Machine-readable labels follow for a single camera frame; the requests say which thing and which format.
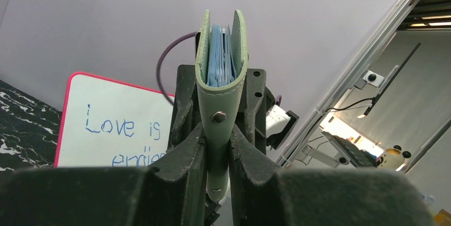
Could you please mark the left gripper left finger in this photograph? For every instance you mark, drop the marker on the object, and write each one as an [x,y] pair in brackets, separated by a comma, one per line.
[171,191]

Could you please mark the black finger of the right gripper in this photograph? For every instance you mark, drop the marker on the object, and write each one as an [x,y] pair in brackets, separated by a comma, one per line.
[181,121]
[252,109]

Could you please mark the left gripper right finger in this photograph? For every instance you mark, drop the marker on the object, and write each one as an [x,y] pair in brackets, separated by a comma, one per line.
[263,193]

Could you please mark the panda toy figure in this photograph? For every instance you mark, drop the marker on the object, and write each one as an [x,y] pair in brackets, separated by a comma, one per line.
[393,158]

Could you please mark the pink framed whiteboard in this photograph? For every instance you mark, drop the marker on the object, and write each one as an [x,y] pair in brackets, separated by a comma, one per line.
[111,123]

